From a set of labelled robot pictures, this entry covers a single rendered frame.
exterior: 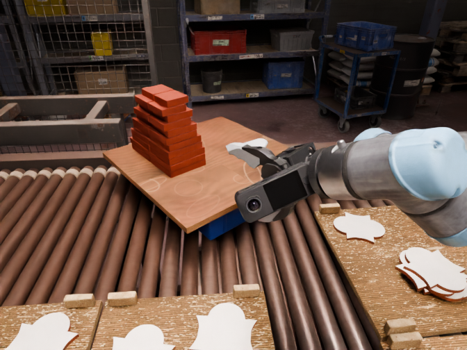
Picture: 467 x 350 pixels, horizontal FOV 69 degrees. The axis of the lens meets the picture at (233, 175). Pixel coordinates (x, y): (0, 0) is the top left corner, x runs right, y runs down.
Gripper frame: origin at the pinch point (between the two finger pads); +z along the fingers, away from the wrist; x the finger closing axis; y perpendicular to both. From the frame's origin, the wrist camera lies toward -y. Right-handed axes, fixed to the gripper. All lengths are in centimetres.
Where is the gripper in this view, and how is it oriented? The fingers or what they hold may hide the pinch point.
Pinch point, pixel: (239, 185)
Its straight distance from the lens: 62.1
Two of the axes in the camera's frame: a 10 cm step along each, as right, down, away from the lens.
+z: -5.5, 0.7, 8.3
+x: -4.0, -9.0, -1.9
